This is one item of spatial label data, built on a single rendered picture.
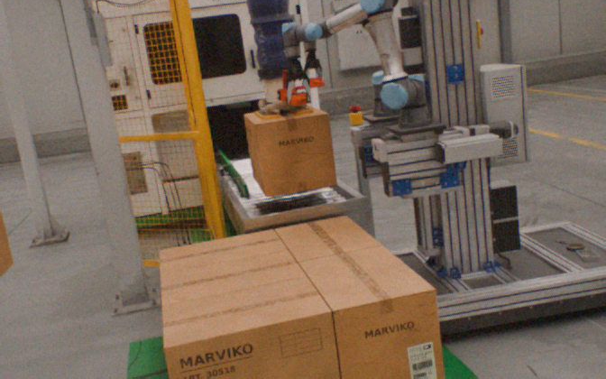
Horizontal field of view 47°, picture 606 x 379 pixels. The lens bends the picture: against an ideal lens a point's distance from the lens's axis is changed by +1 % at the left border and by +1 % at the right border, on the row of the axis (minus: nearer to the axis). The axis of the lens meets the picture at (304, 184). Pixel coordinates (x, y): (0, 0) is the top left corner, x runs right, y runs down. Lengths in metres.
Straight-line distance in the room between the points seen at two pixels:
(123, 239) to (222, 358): 1.99
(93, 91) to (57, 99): 8.44
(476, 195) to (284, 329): 1.43
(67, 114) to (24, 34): 1.44
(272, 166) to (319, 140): 0.29
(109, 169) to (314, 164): 1.28
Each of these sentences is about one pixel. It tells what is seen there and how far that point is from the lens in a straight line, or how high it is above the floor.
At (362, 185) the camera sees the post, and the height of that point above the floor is 0.54.
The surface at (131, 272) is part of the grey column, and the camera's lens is 4.40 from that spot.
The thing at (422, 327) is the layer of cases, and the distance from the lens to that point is 2.63.
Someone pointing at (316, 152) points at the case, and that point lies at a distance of 3.68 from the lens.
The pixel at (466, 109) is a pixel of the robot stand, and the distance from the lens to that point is 3.44.
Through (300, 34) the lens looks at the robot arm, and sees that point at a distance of 3.26.
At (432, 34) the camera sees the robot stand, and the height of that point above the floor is 1.43.
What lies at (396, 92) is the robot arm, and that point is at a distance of 3.00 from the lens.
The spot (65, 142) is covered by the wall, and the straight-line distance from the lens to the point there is 12.55.
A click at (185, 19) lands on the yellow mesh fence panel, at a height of 1.68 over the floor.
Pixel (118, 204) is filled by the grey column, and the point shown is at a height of 0.66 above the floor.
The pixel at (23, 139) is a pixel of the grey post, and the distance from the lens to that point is 6.43.
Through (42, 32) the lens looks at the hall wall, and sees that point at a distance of 12.63.
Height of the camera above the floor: 1.52
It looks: 12 degrees down
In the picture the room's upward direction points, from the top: 8 degrees counter-clockwise
